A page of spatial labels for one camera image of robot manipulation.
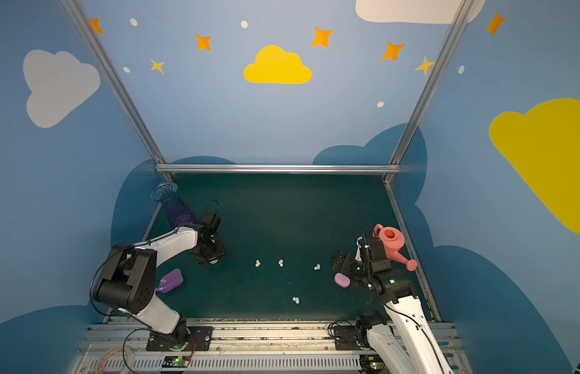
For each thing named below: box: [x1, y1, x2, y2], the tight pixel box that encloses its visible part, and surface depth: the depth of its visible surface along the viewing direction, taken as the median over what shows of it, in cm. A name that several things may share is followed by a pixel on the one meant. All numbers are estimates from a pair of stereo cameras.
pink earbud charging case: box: [333, 271, 351, 288], surface depth 87 cm
